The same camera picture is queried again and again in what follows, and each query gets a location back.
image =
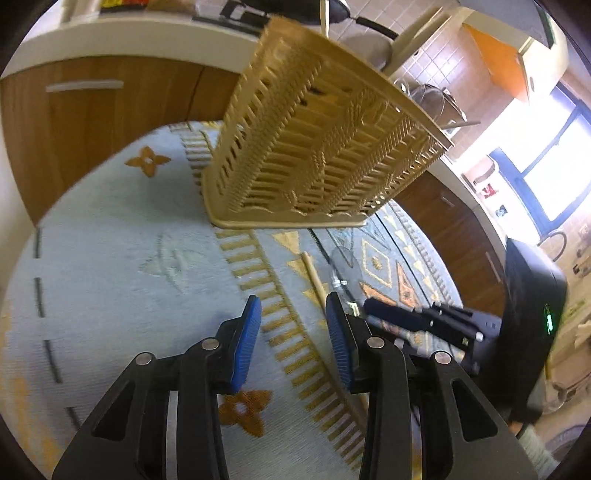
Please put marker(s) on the patterned blue rug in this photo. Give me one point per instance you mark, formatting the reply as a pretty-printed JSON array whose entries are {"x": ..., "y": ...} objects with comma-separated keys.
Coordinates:
[{"x": 138, "y": 277}]

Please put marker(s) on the orange wall cabinet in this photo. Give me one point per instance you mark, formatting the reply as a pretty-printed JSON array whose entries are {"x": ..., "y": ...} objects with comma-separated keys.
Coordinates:
[{"x": 501, "y": 60}]

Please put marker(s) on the kitchen window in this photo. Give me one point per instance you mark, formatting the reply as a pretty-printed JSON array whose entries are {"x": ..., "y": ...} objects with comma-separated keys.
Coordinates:
[{"x": 563, "y": 184}]

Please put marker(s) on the pale wooden chopstick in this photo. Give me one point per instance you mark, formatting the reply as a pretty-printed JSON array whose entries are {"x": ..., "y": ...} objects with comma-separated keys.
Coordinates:
[
  {"x": 314, "y": 274},
  {"x": 324, "y": 18}
]

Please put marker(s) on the wooden base cabinet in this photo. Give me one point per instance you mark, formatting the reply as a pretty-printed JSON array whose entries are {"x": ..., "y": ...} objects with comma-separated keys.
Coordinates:
[{"x": 115, "y": 129}]

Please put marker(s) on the black frying pan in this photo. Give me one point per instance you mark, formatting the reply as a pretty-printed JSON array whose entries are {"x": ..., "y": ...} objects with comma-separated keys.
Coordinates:
[{"x": 341, "y": 11}]

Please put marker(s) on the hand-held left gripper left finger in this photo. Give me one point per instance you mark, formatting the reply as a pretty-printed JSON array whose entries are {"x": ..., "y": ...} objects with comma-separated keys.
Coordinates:
[{"x": 244, "y": 346}]

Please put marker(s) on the person's right forearm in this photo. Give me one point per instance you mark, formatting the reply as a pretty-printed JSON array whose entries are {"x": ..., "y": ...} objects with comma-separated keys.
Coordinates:
[{"x": 535, "y": 450}]

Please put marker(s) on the beige plastic utensil basket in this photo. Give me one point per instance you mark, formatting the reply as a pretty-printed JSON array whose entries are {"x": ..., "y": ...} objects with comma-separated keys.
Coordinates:
[{"x": 323, "y": 138}]

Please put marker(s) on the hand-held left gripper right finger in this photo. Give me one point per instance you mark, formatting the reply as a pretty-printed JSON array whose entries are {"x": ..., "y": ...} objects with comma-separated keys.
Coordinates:
[{"x": 339, "y": 346}]

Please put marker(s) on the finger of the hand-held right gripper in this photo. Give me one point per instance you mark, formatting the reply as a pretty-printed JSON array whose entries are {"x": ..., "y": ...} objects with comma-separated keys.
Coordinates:
[{"x": 443, "y": 323}]

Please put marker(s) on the white container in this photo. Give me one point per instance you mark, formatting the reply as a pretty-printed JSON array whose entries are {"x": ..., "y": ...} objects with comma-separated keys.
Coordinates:
[{"x": 480, "y": 175}]

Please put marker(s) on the metal faucet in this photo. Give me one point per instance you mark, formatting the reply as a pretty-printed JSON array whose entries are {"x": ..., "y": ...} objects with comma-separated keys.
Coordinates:
[{"x": 551, "y": 234}]

